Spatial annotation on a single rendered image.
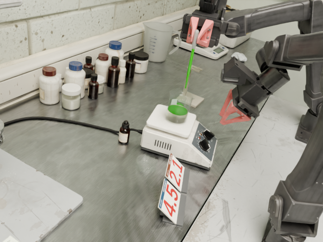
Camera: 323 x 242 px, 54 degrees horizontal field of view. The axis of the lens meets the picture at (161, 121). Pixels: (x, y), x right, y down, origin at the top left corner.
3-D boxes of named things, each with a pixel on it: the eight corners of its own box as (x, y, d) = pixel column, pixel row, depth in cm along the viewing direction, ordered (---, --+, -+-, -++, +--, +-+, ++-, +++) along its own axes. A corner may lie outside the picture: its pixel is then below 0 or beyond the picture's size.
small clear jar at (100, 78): (94, 95, 109) (95, 81, 106) (87, 89, 111) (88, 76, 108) (105, 92, 111) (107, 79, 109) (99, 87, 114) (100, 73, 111)
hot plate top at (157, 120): (196, 117, 92) (197, 114, 92) (188, 139, 82) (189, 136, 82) (157, 105, 94) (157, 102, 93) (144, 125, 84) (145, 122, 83)
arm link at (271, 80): (252, 71, 81) (273, 53, 77) (266, 82, 83) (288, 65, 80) (257, 88, 76) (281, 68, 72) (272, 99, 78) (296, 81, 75)
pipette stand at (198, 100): (204, 100, 120) (212, 68, 113) (195, 107, 113) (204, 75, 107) (185, 92, 122) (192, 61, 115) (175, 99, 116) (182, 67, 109)
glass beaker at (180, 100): (160, 121, 86) (165, 93, 82) (169, 111, 91) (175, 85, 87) (183, 130, 84) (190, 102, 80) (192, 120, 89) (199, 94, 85)
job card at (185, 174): (189, 170, 84) (193, 158, 82) (186, 193, 76) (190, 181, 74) (167, 164, 84) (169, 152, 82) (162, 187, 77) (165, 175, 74)
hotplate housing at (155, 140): (215, 145, 96) (222, 123, 91) (209, 172, 85) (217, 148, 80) (146, 124, 99) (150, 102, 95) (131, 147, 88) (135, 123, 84)
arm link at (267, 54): (245, 61, 86) (263, 20, 78) (276, 66, 87) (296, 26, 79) (254, 87, 77) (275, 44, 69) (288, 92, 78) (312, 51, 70)
